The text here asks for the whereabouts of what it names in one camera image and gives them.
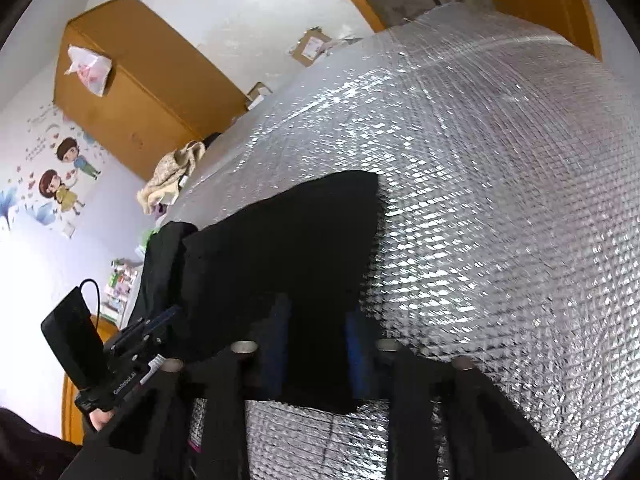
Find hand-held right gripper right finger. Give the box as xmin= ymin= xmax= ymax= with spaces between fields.
xmin=345 ymin=305 xmax=578 ymax=480

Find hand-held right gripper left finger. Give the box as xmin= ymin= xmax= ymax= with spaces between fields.
xmin=60 ymin=292 xmax=296 ymax=480

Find person's left forearm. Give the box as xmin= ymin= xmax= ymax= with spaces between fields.
xmin=0 ymin=407 xmax=93 ymax=480

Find black pants with silver embroidery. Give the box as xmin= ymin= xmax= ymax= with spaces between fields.
xmin=129 ymin=170 xmax=382 ymax=415

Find beige floral fleece blanket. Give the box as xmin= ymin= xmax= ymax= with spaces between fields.
xmin=136 ymin=141 xmax=207 ymax=215

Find cartoon children wall sticker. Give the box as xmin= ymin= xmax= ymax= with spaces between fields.
xmin=0 ymin=105 xmax=103 ymax=238

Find silver foil mat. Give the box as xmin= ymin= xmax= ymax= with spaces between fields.
xmin=150 ymin=2 xmax=640 ymax=480

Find person's left hand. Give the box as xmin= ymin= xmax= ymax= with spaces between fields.
xmin=90 ymin=406 xmax=120 ymax=433

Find pink plastic bag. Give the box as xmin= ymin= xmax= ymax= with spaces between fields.
xmin=64 ymin=45 xmax=113 ymax=98

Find white cardboard box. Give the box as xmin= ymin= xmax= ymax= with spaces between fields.
xmin=245 ymin=82 xmax=273 ymax=111

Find brown cardboard parcel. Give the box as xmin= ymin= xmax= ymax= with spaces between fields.
xmin=289 ymin=29 xmax=333 ymax=68

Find wooden wardrobe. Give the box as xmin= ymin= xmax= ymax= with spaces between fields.
xmin=54 ymin=0 xmax=251 ymax=183

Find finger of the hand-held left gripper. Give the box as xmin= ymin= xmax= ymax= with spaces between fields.
xmin=107 ymin=304 xmax=184 ymax=357

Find pile of small packets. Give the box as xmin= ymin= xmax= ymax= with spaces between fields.
xmin=105 ymin=257 xmax=142 ymax=322

